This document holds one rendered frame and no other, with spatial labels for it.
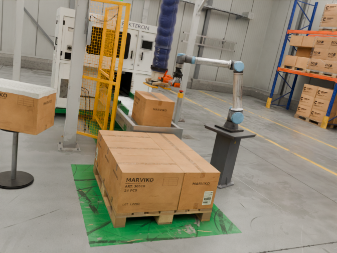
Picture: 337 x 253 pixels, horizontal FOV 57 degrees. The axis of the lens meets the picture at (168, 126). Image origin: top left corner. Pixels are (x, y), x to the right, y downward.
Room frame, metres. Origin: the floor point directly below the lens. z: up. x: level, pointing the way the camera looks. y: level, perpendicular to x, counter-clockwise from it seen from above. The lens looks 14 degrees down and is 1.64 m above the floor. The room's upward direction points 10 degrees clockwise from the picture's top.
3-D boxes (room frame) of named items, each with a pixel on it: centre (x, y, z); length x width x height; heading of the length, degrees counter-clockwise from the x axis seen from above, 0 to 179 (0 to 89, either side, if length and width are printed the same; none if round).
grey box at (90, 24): (4.22, 1.26, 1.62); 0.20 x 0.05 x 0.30; 25
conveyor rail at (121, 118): (4.85, 0.91, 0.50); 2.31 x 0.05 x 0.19; 25
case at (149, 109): (4.24, 0.27, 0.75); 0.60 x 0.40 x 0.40; 22
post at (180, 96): (4.65, -0.09, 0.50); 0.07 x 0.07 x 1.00; 25
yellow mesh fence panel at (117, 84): (4.53, 1.19, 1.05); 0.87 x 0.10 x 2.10; 77
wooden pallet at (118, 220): (3.20, 0.12, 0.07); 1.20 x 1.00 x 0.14; 25
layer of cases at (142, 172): (3.20, 0.12, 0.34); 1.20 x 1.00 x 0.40; 25
